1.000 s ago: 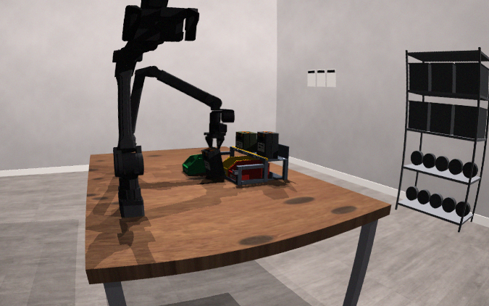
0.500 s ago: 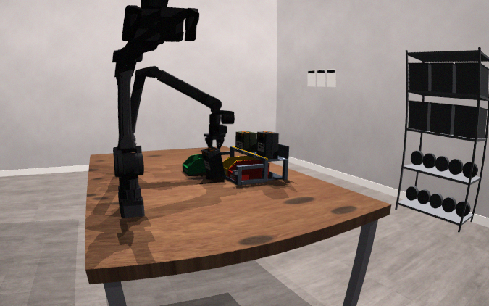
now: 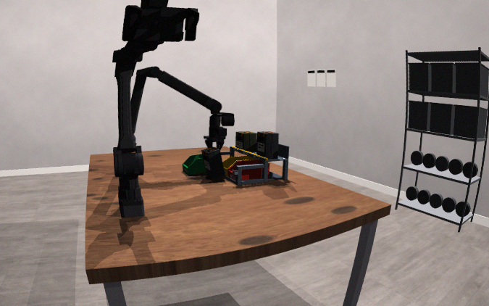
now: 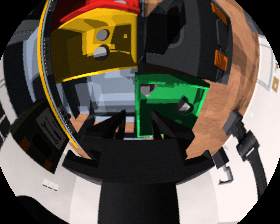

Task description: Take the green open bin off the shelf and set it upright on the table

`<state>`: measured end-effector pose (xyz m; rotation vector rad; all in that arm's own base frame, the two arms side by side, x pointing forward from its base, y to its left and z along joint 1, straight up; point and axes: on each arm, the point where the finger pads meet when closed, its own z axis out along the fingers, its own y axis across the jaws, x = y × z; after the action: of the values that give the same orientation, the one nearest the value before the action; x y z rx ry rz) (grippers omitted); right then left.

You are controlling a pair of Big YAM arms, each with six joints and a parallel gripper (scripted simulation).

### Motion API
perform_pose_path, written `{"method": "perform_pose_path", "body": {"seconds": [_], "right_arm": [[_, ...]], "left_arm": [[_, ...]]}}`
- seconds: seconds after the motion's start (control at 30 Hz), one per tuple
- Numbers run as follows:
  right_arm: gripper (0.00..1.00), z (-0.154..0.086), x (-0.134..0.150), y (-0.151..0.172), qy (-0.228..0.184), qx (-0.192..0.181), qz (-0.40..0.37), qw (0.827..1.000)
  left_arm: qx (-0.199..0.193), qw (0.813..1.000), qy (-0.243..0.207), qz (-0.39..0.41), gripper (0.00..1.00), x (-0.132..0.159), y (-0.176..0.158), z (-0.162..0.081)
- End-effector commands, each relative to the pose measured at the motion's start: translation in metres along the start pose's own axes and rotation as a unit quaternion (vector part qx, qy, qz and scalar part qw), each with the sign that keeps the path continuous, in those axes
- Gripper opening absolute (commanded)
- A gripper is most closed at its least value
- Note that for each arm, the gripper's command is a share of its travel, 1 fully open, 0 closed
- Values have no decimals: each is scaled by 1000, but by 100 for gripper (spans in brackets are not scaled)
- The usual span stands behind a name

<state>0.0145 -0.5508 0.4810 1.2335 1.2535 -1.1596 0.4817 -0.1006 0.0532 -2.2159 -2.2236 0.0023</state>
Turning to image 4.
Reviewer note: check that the red open bin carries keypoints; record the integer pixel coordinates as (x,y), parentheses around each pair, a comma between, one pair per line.
(68,9)

